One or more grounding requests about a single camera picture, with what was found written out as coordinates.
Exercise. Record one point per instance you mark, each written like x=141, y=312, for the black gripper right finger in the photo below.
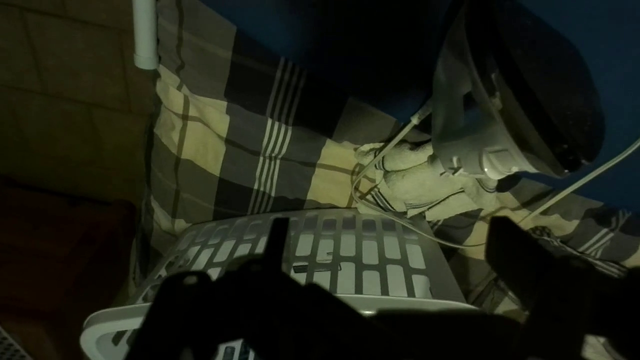
x=566, y=297

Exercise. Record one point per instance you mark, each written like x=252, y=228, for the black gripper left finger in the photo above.
x=281, y=319

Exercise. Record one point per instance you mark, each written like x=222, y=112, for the black clothes iron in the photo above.
x=513, y=95

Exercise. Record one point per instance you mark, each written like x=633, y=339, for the white laundry basket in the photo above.
x=372, y=262

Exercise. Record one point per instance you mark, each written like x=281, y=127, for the plaid bed comforter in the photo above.
x=243, y=131

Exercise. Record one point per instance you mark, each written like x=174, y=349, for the blue ironing board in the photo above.
x=384, y=50

